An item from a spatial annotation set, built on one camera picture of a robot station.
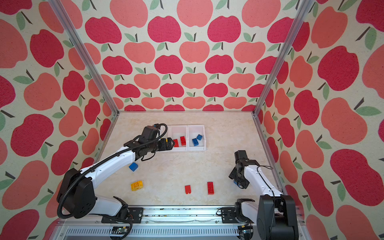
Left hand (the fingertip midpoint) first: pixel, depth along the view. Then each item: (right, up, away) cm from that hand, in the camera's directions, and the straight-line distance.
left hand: (171, 144), depth 85 cm
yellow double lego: (-19, -22, -4) cm, 29 cm away
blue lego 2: (+35, -19, -8) cm, 40 cm away
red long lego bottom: (+23, -25, -1) cm, 34 cm away
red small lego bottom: (+10, -25, -3) cm, 27 cm away
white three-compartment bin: (+11, +6, +15) cm, 20 cm away
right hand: (+40, -21, 0) cm, 45 cm away
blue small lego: (+17, +3, +19) cm, 26 cm away
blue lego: (+15, -1, +16) cm, 22 cm away
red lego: (+2, -1, +14) cm, 14 cm away
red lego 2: (+6, 0, +16) cm, 17 cm away
